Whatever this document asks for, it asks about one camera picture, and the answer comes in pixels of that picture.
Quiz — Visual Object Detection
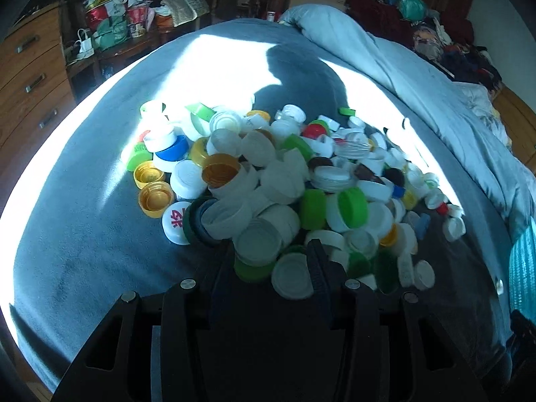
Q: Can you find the white cap red character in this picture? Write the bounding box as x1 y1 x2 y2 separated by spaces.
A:
162 201 191 246

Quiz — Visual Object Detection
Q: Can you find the grey-blue bed blanket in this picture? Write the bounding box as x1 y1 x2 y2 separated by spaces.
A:
3 20 512 401

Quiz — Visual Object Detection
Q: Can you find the gold bottle cap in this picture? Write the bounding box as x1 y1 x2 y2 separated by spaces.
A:
138 182 175 219

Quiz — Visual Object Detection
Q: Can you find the yellow bottle cap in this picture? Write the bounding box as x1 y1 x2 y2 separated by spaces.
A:
133 161 165 190

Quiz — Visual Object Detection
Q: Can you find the turquoise plastic basket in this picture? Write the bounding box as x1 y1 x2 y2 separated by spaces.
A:
509 221 536 323

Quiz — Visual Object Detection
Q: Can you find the green bottle cap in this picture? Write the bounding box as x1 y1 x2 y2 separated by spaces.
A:
126 142 153 173

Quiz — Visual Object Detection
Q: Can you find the blue bottle cap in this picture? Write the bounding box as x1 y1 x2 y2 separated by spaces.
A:
154 135 189 161

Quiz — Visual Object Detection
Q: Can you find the red bottle cap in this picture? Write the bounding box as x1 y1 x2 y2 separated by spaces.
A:
301 123 328 140

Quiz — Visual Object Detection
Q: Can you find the light blue duvet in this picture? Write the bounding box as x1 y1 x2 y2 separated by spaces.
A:
280 4 535 239

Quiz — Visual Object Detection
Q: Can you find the wooden headboard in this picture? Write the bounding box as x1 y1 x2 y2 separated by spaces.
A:
492 85 536 173

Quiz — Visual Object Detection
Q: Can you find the wooden drawer dresser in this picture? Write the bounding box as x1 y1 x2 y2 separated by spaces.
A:
1 3 75 205

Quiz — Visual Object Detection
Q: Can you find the clothes pile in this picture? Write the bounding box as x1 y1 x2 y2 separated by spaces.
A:
345 0 503 94

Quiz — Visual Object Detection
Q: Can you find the teal round bag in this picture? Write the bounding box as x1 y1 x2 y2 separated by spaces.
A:
396 0 428 23

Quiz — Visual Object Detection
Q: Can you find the pile of bags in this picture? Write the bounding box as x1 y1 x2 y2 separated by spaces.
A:
64 0 210 60

